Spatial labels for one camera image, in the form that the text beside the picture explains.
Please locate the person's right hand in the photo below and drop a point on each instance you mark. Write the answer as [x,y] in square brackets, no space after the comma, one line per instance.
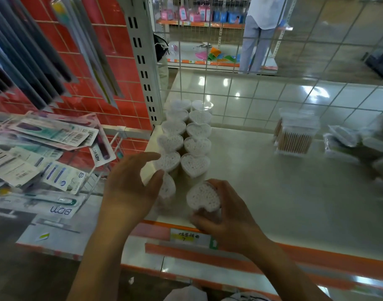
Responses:
[235,228]

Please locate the person's left hand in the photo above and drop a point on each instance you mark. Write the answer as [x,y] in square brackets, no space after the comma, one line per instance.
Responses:
[125,197]

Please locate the white shelf orange rail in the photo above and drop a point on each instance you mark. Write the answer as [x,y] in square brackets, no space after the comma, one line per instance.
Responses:
[288,200]

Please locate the pile of cotton swab packs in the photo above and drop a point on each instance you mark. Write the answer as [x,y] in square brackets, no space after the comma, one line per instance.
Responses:
[361,147]

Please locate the person's left forearm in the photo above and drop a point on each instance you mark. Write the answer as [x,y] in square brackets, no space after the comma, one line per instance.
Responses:
[100,263]

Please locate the white shelf board orange rim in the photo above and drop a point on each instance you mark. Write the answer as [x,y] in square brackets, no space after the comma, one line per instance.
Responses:
[78,235]
[185,269]
[194,251]

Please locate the person's white garment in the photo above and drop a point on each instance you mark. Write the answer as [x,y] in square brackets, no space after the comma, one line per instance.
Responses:
[185,294]

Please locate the distant white orange shelf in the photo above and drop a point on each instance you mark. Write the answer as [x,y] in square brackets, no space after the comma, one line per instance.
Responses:
[191,50]

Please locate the price label green arrow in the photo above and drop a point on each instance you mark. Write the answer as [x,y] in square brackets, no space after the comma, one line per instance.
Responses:
[188,237]

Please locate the small green white tag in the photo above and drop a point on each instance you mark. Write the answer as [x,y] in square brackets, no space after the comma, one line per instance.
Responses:
[42,236]

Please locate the pile of toothbrush packs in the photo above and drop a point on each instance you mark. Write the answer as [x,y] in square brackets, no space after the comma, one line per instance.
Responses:
[37,153]

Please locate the pink plastic basin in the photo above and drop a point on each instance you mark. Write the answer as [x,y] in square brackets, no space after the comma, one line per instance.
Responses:
[201,55]

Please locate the green plastic item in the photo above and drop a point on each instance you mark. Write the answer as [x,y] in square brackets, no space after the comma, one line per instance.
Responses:
[217,57]

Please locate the blue plastic item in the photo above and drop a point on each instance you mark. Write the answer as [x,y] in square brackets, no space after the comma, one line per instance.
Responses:
[237,57]

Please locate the row of pink blue packets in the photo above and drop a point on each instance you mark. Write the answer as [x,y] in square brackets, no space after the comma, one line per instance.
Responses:
[197,14]

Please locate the white slotted shelf post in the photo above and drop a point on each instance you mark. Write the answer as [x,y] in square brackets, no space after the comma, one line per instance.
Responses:
[141,59]

